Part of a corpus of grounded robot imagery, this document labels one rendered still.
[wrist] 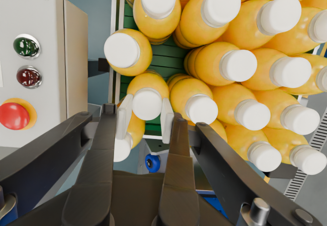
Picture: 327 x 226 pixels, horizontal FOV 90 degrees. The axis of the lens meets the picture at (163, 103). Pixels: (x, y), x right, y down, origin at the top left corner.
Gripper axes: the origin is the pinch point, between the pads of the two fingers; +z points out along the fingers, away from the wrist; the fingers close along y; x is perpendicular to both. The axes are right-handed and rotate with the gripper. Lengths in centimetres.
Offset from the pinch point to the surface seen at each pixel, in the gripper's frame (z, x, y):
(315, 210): 113, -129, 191
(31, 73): 2.7, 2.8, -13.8
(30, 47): 2.7, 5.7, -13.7
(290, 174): 13.3, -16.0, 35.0
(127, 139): 3.0, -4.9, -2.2
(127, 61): 2.4, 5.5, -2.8
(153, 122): 23.6, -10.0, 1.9
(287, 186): 113, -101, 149
